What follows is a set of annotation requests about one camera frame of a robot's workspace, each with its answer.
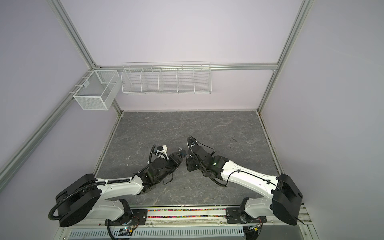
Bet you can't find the blue padlock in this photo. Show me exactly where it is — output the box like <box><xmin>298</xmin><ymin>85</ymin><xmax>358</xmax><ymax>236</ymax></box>
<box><xmin>178</xmin><ymin>147</ymin><xmax>185</xmax><ymax>155</ymax></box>

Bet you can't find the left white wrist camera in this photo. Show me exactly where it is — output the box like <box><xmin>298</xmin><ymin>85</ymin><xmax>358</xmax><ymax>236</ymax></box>
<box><xmin>155</xmin><ymin>145</ymin><xmax>168</xmax><ymax>160</ymax></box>

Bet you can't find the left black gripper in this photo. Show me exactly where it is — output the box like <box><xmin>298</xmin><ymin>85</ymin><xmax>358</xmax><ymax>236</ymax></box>
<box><xmin>156</xmin><ymin>151</ymin><xmax>187</xmax><ymax>184</ymax></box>

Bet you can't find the aluminium front rail frame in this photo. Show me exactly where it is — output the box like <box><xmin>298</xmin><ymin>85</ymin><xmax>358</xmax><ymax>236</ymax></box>
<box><xmin>59</xmin><ymin>205</ymin><xmax>312</xmax><ymax>229</ymax></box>

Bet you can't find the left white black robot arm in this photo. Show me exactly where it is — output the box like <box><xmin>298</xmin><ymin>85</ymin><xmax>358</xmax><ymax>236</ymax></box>
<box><xmin>48</xmin><ymin>150</ymin><xmax>186</xmax><ymax>228</ymax></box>

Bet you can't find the white vented cable duct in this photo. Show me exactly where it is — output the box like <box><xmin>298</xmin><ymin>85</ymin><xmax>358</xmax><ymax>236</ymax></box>
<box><xmin>67</xmin><ymin>226</ymin><xmax>245</xmax><ymax>240</ymax></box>

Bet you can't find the white mesh box basket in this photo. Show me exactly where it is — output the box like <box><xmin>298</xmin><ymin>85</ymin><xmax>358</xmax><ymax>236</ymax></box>
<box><xmin>74</xmin><ymin>70</ymin><xmax>121</xmax><ymax>111</ymax></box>

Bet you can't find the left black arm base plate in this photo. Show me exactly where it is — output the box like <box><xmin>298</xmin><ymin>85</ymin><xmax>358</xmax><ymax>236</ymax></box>
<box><xmin>109</xmin><ymin>209</ymin><xmax>148</xmax><ymax>226</ymax></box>

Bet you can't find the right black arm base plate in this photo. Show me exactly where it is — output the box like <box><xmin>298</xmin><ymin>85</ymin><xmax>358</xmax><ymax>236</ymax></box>
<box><xmin>225</xmin><ymin>208</ymin><xmax>267</xmax><ymax>225</ymax></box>

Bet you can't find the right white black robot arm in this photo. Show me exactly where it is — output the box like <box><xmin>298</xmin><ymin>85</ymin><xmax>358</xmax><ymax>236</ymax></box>
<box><xmin>187</xmin><ymin>143</ymin><xmax>303</xmax><ymax>226</ymax></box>

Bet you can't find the white wire shelf basket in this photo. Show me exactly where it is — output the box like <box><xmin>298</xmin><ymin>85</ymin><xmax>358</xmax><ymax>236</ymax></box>
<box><xmin>121</xmin><ymin>62</ymin><xmax>212</xmax><ymax>95</ymax></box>

